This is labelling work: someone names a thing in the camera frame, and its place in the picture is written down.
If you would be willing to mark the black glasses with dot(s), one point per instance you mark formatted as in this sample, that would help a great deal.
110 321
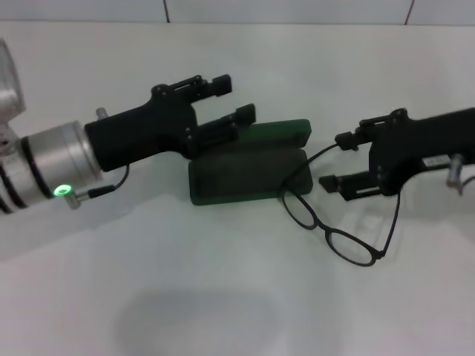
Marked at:
321 226

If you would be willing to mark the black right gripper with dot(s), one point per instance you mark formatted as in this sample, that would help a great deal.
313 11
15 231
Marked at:
419 148

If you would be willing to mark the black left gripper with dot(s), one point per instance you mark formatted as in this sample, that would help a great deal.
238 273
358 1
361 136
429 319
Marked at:
141 133

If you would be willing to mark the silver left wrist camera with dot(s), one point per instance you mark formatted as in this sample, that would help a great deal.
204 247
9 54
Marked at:
9 85

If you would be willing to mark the green glasses case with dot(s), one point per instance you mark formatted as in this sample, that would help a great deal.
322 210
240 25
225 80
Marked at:
252 174

